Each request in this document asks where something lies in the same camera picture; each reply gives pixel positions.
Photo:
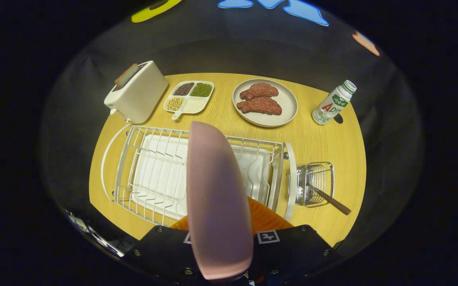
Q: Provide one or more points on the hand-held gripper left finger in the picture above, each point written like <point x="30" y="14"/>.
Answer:
<point x="165" y="250"/>

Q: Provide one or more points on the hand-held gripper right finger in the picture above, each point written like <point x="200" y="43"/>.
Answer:
<point x="292" y="254"/>

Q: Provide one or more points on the pink plate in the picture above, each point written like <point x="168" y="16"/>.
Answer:
<point x="217" y="198"/>

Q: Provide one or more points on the white divided dish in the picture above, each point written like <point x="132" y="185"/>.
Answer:
<point x="195" y="104"/>

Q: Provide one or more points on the beige round plate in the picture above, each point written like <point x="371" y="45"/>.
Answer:
<point x="286" y="105"/>

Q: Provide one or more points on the white drip tray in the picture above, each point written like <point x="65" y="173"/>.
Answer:
<point x="161" y="171"/>

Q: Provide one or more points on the pile of yellow beans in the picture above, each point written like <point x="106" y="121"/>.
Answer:
<point x="175" y="104"/>

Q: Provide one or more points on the red meat piece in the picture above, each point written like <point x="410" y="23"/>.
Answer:
<point x="259" y="91"/>
<point x="260" y="106"/>

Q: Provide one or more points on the white green label drink bottle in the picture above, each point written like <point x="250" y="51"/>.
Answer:
<point x="330" y="105"/>

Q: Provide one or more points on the white toaster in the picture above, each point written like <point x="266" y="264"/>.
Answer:
<point x="141" y="95"/>

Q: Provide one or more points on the pile of dark beans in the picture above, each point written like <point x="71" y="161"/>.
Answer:
<point x="184" y="89"/>

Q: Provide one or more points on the pile of green beans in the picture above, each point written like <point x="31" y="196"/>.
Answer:
<point x="201" y="90"/>

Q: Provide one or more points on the brown toast slice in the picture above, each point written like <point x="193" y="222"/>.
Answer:
<point x="126" y="75"/>

